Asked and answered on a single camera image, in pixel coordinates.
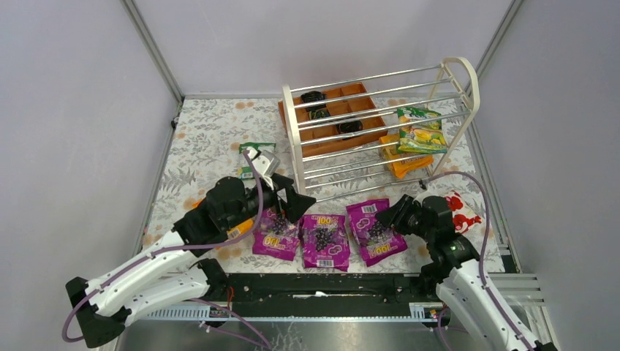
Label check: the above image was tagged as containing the purple candy bag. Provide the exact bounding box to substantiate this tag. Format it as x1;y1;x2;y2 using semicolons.
346;198;408;266
252;208;301;261
300;214;351;272

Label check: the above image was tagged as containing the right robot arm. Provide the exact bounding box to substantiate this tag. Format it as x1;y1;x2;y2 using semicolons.
376;193;556;350

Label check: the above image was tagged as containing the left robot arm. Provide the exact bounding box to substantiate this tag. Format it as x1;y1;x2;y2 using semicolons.
62;173;316;348

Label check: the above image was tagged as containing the green candy bag on table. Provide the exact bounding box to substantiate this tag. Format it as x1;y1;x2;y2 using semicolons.
238;142;276;180

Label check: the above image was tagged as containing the orange bag under shelf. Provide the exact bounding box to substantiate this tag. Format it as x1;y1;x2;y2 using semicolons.
379;134;434;179

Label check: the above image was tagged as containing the orange mango candy bag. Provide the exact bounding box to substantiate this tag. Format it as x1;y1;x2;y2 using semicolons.
192;197;254;239

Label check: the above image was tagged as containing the green yellow bag on shelf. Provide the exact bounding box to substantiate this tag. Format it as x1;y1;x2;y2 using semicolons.
396;107;447;154

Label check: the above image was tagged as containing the white metal shelf rack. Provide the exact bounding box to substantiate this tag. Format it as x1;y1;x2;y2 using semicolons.
279;57;480;202

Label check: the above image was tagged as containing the red white floral bag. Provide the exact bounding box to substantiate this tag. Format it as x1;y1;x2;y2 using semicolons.
443;190;483;235

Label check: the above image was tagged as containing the rolled green yellow sock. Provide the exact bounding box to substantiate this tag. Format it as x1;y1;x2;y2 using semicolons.
308;108;330;121

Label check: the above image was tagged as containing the orange wooden divider tray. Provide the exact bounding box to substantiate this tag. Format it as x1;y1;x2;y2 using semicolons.
293;83;388;157

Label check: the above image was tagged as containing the rolled dark sock back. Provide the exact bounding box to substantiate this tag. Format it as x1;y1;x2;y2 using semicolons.
300;91;326;111

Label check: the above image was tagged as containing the rolled dark orange sock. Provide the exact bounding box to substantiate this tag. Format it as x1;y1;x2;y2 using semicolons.
336;120;363;135

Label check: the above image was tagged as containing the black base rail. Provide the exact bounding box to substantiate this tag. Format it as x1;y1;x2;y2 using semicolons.
195;259;444;321

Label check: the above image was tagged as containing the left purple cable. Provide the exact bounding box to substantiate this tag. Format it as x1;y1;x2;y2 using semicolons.
61;150;266;344

